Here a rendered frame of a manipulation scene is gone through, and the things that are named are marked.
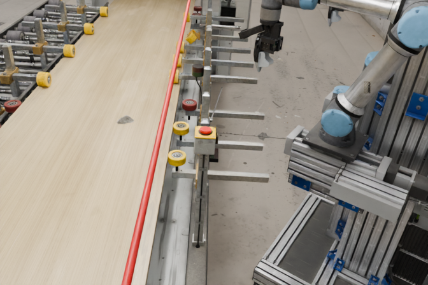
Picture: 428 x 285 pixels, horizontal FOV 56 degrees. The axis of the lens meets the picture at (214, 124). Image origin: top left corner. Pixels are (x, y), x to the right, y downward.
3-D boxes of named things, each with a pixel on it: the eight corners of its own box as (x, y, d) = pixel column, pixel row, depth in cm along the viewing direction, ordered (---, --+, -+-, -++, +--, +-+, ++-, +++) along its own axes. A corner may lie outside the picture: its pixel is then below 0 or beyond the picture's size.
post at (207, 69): (205, 143, 228) (211, 65, 204) (205, 147, 225) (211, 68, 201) (199, 143, 228) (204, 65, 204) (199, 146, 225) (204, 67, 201)
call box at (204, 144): (214, 145, 140) (216, 126, 136) (214, 157, 134) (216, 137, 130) (194, 144, 140) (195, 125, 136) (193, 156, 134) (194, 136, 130)
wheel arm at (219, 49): (249, 52, 283) (250, 47, 281) (250, 54, 280) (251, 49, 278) (179, 48, 282) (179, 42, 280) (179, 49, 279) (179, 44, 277)
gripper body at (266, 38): (272, 56, 148) (277, 24, 142) (252, 50, 152) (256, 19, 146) (281, 51, 154) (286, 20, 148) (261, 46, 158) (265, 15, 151)
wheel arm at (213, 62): (253, 65, 262) (253, 60, 260) (253, 68, 259) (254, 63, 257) (176, 61, 260) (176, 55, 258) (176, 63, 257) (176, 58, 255)
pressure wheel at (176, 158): (176, 166, 185) (177, 146, 179) (188, 175, 180) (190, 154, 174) (164, 174, 179) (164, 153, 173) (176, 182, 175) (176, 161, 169)
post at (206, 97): (204, 173, 208) (210, 91, 184) (204, 177, 205) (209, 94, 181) (197, 173, 208) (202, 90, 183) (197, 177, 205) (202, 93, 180)
